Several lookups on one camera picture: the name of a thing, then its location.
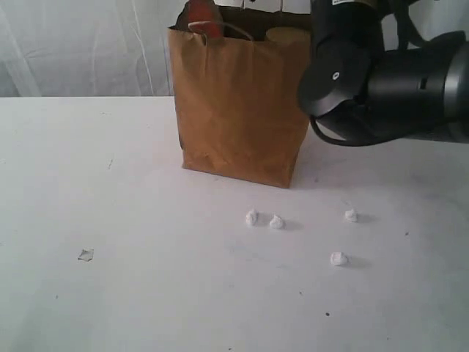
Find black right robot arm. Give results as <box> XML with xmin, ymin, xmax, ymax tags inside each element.
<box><xmin>298</xmin><ymin>1</ymin><xmax>468</xmax><ymax>147</ymax></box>

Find clear jar gold lid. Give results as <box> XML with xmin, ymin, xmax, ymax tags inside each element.
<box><xmin>265</xmin><ymin>26</ymin><xmax>311</xmax><ymax>45</ymax></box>

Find kraft stand-up coffee pouch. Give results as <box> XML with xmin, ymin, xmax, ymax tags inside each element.
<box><xmin>175</xmin><ymin>0</ymin><xmax>224</xmax><ymax>38</ymax></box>

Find small white putty blob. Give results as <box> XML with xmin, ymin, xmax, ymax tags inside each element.
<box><xmin>269</xmin><ymin>214</ymin><xmax>285</xmax><ymax>230</ymax></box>
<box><xmin>330</xmin><ymin>252</ymin><xmax>348</xmax><ymax>266</ymax></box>
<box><xmin>344</xmin><ymin>209</ymin><xmax>359</xmax><ymax>223</ymax></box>
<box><xmin>245</xmin><ymin>209</ymin><xmax>259</xmax><ymax>226</ymax></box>

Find white backdrop curtain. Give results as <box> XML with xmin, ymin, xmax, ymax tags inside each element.
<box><xmin>1</xmin><ymin>1</ymin><xmax>468</xmax><ymax>97</ymax></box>

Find brown paper shopping bag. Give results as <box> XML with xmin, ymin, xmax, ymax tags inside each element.
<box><xmin>168</xmin><ymin>4</ymin><xmax>311</xmax><ymax>188</ymax></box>

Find long noodle package dark ends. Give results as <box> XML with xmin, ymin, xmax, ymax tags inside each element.
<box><xmin>215</xmin><ymin>0</ymin><xmax>311</xmax><ymax>14</ymax></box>

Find small torn plastic scrap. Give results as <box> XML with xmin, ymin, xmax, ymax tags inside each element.
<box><xmin>78</xmin><ymin>249</ymin><xmax>94</xmax><ymax>263</ymax></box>

